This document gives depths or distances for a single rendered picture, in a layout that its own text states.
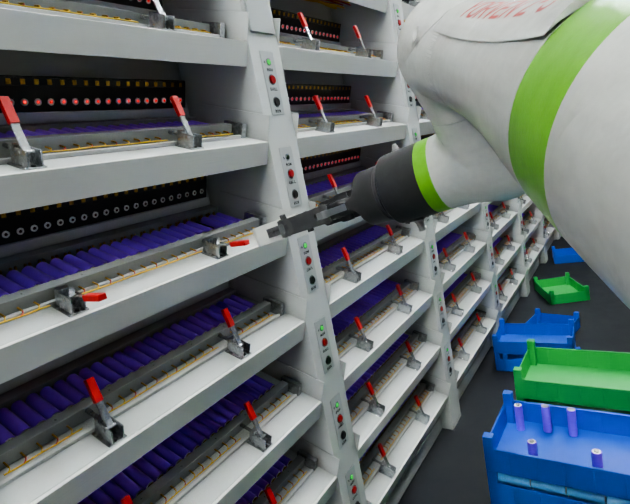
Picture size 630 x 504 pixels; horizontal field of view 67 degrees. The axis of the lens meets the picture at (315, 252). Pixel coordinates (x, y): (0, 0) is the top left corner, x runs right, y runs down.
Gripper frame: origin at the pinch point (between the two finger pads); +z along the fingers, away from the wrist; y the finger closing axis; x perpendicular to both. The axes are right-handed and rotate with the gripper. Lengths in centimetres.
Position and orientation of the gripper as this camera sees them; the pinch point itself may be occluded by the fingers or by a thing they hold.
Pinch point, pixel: (278, 229)
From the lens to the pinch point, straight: 75.2
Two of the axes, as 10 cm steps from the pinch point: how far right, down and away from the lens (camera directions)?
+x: -3.4, -9.4, -0.8
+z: -7.7, 2.3, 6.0
